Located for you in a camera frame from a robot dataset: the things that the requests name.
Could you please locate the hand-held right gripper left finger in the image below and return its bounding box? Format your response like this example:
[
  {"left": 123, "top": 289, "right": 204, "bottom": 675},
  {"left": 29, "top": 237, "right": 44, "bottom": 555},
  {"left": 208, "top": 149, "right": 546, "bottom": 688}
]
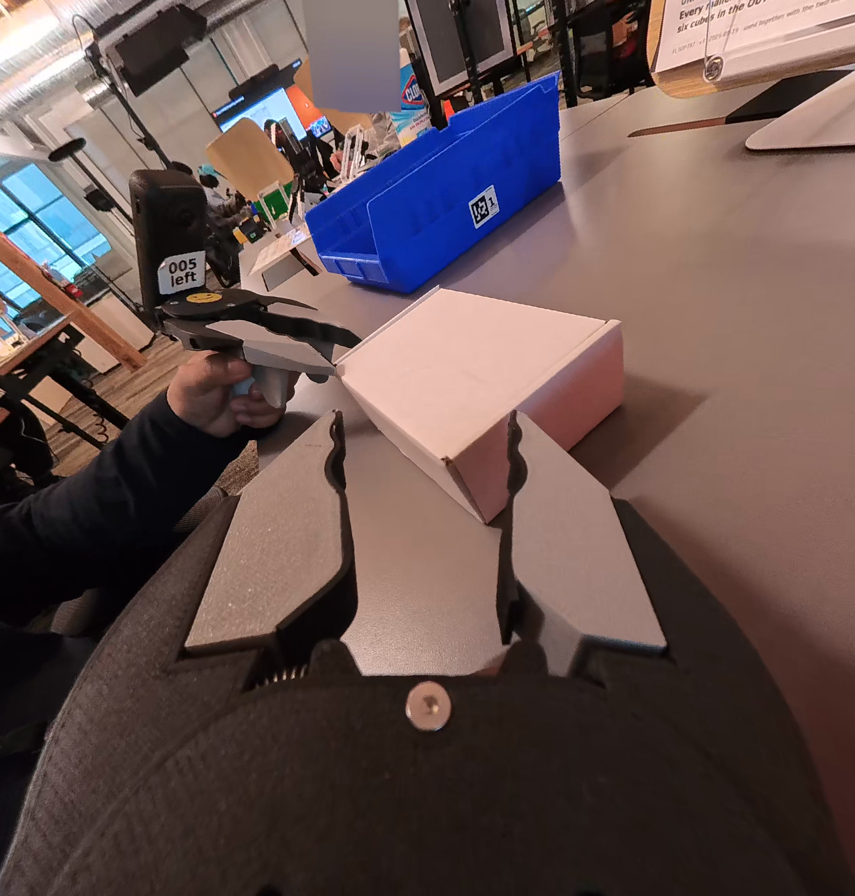
[{"left": 182, "top": 410, "right": 360, "bottom": 655}]

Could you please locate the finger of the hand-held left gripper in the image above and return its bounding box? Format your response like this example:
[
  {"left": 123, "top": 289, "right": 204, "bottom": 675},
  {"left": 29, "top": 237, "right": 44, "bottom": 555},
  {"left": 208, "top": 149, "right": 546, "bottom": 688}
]
[
  {"left": 259, "top": 294, "right": 364, "bottom": 349},
  {"left": 205, "top": 318, "right": 339, "bottom": 410}
]

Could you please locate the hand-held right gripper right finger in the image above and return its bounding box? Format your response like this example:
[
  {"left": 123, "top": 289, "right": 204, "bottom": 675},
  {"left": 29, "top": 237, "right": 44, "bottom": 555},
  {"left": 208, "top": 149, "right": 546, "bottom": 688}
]
[{"left": 496, "top": 410, "right": 669, "bottom": 679}]

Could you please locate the blue plastic bin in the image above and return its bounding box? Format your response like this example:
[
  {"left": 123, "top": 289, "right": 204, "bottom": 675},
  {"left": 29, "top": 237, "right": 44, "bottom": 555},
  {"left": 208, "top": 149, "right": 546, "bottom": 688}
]
[{"left": 305, "top": 70, "right": 563, "bottom": 295}]

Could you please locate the white cardboard mailer box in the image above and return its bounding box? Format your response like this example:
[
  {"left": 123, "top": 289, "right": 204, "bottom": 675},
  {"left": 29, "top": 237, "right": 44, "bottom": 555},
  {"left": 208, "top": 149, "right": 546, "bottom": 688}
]
[{"left": 335, "top": 286, "right": 624, "bottom": 526}]

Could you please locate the person's left hand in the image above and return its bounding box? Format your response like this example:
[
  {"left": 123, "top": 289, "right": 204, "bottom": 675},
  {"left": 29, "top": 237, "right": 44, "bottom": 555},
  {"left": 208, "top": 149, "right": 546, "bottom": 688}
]
[{"left": 167, "top": 350, "right": 283, "bottom": 440}]

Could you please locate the printed desk sheet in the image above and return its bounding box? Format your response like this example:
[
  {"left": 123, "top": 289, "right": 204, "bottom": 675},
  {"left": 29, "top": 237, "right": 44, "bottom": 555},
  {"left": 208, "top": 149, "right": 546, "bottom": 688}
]
[{"left": 247, "top": 224, "right": 315, "bottom": 277}]

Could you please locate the tan wooden panel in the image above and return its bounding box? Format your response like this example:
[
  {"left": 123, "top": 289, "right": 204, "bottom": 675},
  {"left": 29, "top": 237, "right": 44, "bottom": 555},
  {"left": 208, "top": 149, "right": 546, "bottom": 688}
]
[{"left": 205, "top": 118, "right": 295, "bottom": 193}]

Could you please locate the window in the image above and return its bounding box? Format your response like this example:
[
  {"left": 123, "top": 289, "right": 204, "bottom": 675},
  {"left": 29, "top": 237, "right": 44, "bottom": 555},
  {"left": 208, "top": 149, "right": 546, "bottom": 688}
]
[{"left": 0, "top": 161, "right": 113, "bottom": 316}]

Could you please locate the wooden beam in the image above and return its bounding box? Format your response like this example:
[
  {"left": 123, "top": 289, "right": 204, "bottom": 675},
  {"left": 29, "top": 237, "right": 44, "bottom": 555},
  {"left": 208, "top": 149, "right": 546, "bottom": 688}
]
[{"left": 0, "top": 213, "right": 147, "bottom": 372}]

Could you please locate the lit computer screen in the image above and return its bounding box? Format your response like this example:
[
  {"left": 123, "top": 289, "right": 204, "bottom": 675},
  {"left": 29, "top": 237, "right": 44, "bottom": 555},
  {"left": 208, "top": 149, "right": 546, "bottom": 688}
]
[{"left": 214, "top": 85, "right": 309, "bottom": 141}]

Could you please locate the black tripod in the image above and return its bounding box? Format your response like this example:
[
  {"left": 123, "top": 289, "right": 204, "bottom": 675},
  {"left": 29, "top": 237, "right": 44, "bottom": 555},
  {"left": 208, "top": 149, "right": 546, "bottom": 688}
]
[{"left": 0, "top": 336, "right": 131, "bottom": 449}]

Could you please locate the white wipes canister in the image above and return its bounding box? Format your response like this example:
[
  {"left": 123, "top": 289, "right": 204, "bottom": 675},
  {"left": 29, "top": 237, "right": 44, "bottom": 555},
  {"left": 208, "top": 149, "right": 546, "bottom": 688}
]
[{"left": 387, "top": 48, "right": 431, "bottom": 148}]

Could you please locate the framed monitor on stand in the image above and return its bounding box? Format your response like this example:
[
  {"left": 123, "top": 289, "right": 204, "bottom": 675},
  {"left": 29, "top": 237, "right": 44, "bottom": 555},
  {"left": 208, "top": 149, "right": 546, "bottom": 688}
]
[{"left": 405, "top": 0, "right": 515, "bottom": 100}]

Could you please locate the instruction sheet on stand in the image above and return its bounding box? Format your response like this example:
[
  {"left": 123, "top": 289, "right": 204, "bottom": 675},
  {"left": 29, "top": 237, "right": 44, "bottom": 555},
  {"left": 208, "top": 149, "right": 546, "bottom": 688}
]
[{"left": 647, "top": 0, "right": 855, "bottom": 99}]

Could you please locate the printed instruction sheet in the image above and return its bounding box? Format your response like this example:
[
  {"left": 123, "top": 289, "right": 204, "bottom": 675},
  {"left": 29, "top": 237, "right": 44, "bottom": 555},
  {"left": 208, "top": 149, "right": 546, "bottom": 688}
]
[{"left": 668, "top": 0, "right": 855, "bottom": 60}]

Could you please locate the black camera rig on stand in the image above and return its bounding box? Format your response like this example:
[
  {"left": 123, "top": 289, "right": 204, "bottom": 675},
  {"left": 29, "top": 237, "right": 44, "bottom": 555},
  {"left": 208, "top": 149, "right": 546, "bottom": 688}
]
[{"left": 84, "top": 3, "right": 208, "bottom": 99}]

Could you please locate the metal wire sheet clip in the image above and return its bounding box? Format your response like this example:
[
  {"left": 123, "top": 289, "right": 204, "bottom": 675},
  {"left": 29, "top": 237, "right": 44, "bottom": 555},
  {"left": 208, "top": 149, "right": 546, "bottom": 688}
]
[{"left": 696, "top": 0, "right": 728, "bottom": 84}]

